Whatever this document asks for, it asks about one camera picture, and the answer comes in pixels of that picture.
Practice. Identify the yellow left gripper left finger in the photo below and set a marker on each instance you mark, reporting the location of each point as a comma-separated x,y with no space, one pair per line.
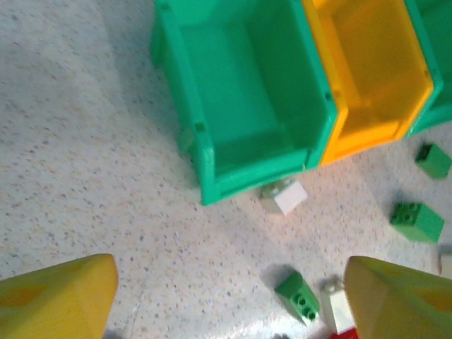
53,303

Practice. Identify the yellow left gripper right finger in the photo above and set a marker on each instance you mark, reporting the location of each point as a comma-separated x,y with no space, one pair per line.
399,307

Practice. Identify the long red lego brick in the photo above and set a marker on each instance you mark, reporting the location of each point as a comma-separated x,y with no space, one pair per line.
347,334

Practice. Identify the small white lego brick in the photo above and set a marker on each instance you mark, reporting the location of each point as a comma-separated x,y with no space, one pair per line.
337,307
287,199

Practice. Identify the wide white lego brick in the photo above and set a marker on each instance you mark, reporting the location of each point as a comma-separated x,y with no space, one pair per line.
446,263

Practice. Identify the small green lego brick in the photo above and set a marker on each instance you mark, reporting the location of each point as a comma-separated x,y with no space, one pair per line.
420,222
296,293
432,162

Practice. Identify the yellow plastic bin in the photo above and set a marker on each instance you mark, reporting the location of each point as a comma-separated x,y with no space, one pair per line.
374,53

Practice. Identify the green plastic bin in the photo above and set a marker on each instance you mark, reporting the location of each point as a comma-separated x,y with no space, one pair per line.
247,88
441,35

